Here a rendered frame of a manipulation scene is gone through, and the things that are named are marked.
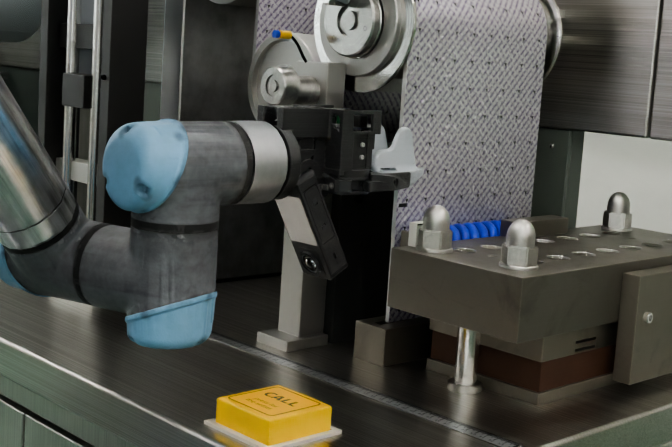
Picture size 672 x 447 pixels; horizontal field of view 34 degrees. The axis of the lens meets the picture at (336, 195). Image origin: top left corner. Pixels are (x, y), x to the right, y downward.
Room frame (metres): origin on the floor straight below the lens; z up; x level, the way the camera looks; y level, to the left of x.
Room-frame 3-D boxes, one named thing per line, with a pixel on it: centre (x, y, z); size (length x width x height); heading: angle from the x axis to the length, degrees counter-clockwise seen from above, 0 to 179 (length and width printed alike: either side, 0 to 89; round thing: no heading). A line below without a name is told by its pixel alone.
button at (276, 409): (0.89, 0.04, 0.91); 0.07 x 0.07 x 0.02; 44
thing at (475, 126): (1.21, -0.15, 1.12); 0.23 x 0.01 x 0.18; 134
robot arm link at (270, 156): (0.99, 0.08, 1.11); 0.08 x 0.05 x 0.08; 44
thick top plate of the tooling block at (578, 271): (1.16, -0.26, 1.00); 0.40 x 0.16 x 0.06; 134
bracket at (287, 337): (1.17, 0.04, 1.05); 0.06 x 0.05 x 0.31; 134
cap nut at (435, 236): (1.07, -0.10, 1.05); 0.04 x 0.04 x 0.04
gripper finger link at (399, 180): (1.08, -0.03, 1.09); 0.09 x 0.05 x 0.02; 133
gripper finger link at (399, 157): (1.11, -0.06, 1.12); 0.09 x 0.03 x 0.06; 133
